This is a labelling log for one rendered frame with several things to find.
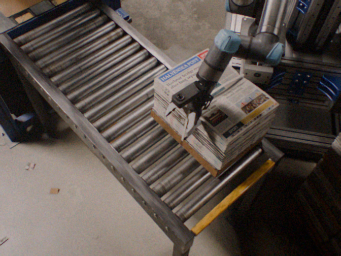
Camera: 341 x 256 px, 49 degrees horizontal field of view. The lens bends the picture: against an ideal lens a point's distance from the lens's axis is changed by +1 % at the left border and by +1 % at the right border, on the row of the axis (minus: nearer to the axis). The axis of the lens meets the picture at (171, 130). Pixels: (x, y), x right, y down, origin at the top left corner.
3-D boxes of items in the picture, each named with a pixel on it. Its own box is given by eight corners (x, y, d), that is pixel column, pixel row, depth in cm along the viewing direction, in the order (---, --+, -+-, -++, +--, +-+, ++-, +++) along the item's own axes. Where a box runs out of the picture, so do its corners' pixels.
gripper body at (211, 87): (206, 112, 128) (224, 83, 122) (192, 114, 121) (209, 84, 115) (191, 98, 131) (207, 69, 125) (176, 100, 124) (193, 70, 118)
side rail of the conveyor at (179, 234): (192, 245, 141) (195, 235, 131) (182, 255, 139) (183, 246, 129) (13, 49, 193) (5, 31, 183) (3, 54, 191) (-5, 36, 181)
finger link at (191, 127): (202, 136, 128) (205, 110, 126) (192, 139, 123) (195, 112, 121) (195, 134, 130) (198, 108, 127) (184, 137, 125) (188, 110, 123)
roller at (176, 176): (242, 133, 158) (237, 123, 156) (158, 202, 140) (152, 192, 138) (235, 132, 162) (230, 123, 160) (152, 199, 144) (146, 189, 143)
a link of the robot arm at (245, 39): (245, 55, 129) (243, 64, 120) (214, 48, 131) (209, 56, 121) (251, 33, 126) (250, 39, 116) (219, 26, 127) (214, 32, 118)
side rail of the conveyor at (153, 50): (277, 166, 160) (285, 153, 150) (269, 174, 158) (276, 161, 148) (94, 8, 212) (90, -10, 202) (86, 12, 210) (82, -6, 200)
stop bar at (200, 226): (275, 165, 147) (276, 163, 145) (196, 238, 130) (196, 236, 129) (268, 160, 148) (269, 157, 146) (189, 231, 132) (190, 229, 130)
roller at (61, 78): (135, 44, 188) (134, 36, 184) (54, 92, 170) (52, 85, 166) (129, 38, 190) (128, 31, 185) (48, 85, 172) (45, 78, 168)
